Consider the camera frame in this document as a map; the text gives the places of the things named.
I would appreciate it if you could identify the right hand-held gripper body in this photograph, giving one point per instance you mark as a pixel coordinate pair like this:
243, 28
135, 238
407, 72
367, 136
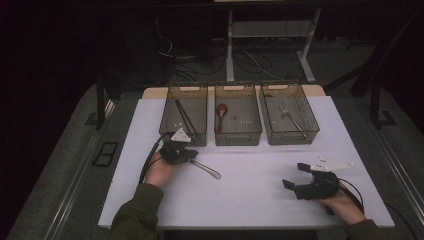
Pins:
316, 190

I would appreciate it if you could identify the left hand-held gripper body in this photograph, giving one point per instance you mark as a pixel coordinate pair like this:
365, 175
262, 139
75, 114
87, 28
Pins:
173, 153

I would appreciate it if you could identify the smoky clear plastic bin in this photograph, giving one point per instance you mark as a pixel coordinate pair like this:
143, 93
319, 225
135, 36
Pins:
238, 140
183, 140
290, 140

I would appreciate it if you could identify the black chopstick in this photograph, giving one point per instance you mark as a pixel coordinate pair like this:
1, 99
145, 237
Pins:
182, 115
187, 116

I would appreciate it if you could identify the steel fork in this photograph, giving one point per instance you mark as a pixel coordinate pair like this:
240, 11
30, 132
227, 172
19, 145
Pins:
293, 120

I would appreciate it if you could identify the brown wooden spoon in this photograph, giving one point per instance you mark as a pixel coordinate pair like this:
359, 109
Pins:
222, 109

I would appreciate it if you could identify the person's right hand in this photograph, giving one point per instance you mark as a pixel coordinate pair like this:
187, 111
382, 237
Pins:
343, 206

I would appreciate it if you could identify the black metal stand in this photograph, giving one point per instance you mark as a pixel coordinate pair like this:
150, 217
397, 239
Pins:
375, 100
100, 100

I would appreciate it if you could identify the black floor socket frame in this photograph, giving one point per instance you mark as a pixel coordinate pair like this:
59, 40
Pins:
100, 154

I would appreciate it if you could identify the metal floor rail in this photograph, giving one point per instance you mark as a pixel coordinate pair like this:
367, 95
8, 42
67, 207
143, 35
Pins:
71, 200
400, 173

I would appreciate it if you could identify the white metal desk frame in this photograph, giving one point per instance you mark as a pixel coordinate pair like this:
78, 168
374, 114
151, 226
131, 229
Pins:
230, 50

